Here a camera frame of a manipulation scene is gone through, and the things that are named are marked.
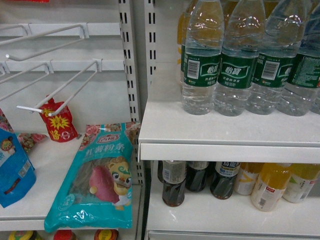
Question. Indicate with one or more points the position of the dark drink bottle blue label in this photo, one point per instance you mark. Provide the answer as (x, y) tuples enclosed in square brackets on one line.
[(223, 180)]

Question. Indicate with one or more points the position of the white slotted upright post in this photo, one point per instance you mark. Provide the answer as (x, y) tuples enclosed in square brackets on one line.
[(129, 50)]

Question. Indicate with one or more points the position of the floral snack packet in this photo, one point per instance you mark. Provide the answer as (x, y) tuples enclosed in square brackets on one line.
[(29, 140)]

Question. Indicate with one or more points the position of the blue snack bag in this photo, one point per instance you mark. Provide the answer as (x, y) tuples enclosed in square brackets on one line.
[(17, 174)]

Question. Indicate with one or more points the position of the yellow lid jar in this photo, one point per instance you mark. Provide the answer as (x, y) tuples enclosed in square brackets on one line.
[(24, 235)]

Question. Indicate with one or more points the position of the water bottle players label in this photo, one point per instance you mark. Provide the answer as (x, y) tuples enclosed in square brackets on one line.
[(303, 84)]

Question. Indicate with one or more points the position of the white display hook upper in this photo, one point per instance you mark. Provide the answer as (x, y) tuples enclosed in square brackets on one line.
[(23, 48)]

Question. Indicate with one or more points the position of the white snack shelf board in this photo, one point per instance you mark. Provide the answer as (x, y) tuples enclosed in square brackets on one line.
[(51, 161)]

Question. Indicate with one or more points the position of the white water shelf board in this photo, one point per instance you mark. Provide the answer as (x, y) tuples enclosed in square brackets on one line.
[(169, 133)]

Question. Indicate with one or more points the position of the red sauce pouch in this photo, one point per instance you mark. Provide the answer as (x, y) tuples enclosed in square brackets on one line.
[(59, 127)]

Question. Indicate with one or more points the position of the dark tea bottle left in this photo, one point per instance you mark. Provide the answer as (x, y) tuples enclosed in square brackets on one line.
[(174, 179)]

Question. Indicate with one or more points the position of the yellow juice bottle left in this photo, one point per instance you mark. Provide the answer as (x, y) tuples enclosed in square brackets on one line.
[(247, 176)]

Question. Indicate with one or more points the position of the yellow juice bottle front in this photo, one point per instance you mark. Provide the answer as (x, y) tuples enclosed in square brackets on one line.
[(270, 185)]

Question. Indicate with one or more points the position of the large water bottle left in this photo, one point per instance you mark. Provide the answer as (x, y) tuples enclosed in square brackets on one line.
[(202, 56)]

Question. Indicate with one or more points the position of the dark tea bottle middle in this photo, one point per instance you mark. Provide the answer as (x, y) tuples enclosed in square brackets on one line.
[(196, 175)]

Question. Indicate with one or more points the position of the teal sweet potato noodle bag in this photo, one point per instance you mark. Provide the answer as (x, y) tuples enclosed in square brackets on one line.
[(97, 189)]

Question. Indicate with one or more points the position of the yellow juice bottle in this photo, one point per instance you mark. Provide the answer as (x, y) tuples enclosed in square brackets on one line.
[(303, 178), (270, 185), (247, 176)]

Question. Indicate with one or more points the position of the red lid jar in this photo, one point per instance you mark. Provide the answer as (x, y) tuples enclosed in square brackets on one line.
[(64, 235)]

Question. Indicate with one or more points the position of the white lower drinks shelf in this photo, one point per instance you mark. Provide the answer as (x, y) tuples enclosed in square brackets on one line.
[(204, 217)]

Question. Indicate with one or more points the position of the dark tea bottle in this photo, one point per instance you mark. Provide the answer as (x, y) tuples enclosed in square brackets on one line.
[(174, 179), (196, 175)]

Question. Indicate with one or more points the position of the yellow juice bottle right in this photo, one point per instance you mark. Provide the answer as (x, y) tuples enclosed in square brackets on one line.
[(303, 178)]

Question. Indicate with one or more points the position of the dark orange lid jar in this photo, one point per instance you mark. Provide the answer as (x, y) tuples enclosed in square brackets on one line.
[(106, 234)]

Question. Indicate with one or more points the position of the yellow bottle behind water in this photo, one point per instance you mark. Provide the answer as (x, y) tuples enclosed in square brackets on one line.
[(187, 8)]

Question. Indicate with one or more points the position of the large water bottle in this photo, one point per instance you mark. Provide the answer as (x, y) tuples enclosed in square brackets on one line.
[(202, 56), (241, 47), (284, 30)]

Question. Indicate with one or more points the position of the white display hook left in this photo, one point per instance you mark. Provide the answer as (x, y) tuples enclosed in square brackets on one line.
[(25, 78)]

